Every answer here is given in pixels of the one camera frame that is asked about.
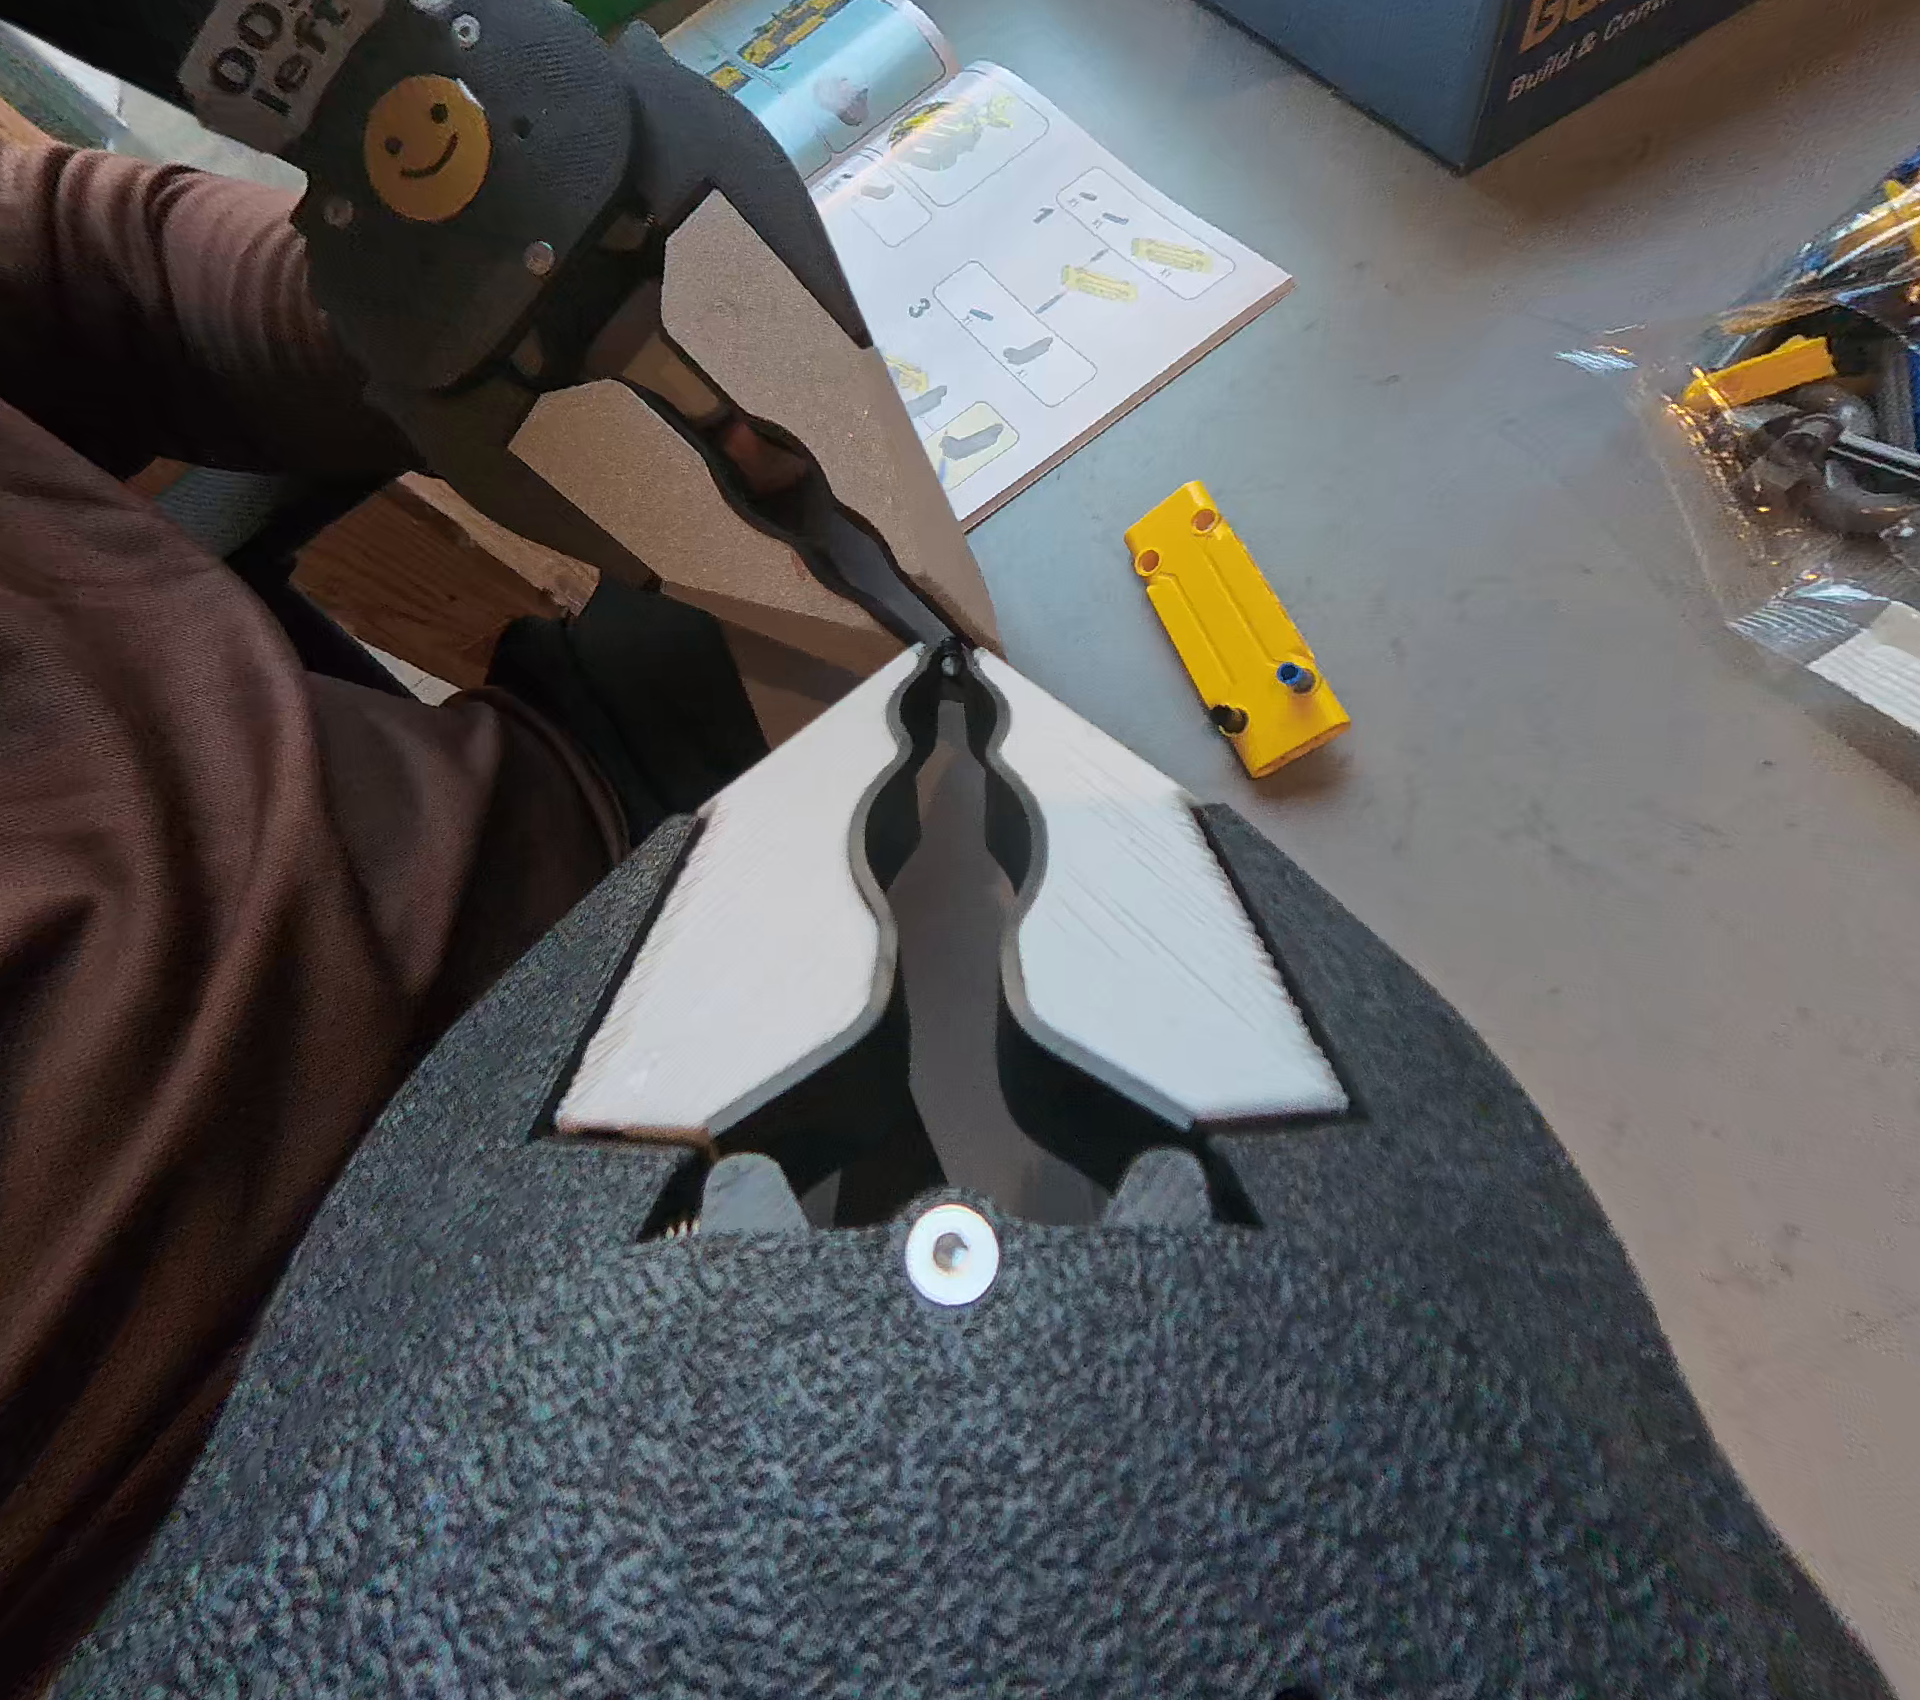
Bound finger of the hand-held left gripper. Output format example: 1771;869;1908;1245
655;188;1007;660
510;376;940;682

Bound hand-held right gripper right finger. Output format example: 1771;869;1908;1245
959;646;1350;1133

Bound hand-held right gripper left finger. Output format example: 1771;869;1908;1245
553;646;940;1148

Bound yellow building panel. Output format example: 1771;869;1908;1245
1123;480;1351;780

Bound person's left forearm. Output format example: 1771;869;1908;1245
0;132;407;489

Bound grey desk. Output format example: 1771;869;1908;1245
600;0;1920;1700

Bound person's legs black pants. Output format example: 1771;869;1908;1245
486;575;782;840

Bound white instruction booklet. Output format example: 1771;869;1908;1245
659;0;1295;533

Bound person's torso brown sweater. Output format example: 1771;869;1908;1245
0;395;631;1673

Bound clear bag yellow blue parts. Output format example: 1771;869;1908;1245
1560;155;1920;743

